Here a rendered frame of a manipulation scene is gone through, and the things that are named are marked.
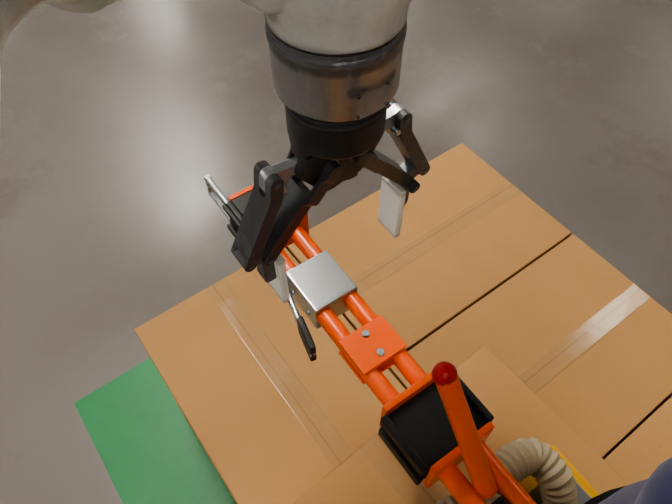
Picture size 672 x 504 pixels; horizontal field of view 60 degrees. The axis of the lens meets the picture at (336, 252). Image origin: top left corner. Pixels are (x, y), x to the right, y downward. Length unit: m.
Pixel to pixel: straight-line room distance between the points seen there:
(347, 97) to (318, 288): 0.37
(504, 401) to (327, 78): 0.56
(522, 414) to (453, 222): 0.76
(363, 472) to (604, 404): 0.69
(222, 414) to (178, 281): 0.92
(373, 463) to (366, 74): 0.52
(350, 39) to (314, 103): 0.05
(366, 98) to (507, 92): 2.41
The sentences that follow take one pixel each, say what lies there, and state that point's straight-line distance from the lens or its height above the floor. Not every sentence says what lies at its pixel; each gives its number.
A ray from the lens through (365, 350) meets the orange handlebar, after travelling 0.66.
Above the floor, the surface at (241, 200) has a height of 1.10.
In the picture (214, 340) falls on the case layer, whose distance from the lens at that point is 1.31.
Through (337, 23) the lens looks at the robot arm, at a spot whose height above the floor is 1.50.
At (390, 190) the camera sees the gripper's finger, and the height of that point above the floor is 1.27.
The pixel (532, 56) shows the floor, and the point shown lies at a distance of 3.04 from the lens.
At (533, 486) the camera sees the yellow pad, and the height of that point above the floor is 0.96.
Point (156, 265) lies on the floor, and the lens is 2.14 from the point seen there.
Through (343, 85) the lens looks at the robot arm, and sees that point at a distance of 0.37.
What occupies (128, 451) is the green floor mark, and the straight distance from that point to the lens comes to 1.86.
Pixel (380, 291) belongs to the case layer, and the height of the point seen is 0.54.
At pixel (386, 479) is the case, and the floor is 0.94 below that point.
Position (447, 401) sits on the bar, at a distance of 0.56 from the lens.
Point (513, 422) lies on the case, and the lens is 0.82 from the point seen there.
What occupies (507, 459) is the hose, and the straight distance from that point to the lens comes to 0.70.
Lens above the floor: 1.68
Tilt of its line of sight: 54 degrees down
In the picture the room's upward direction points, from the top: straight up
